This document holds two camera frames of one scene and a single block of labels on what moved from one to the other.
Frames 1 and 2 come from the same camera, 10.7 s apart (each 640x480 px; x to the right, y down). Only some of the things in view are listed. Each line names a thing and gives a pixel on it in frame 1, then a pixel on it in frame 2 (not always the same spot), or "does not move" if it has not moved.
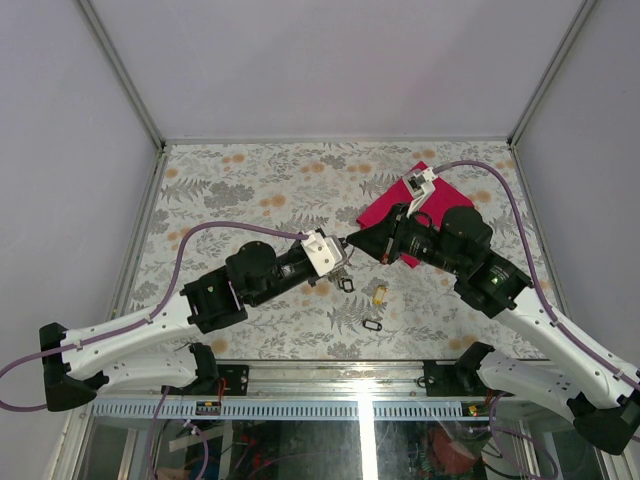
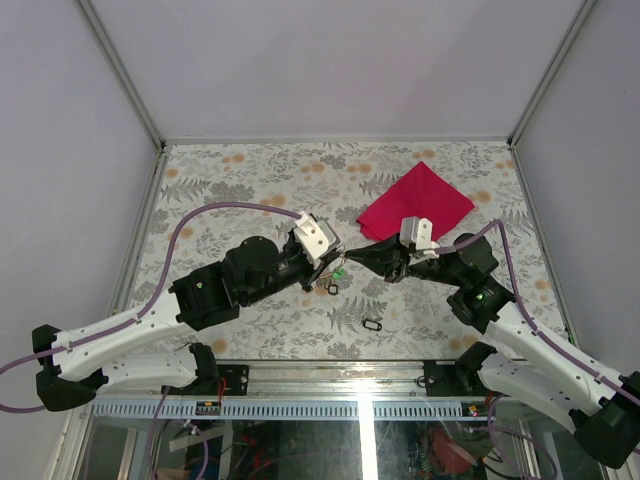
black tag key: [372, 325] does not move
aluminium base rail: [331, 391] does not move
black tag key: [348, 285] -> [332, 289]
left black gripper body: [292, 272] does not move
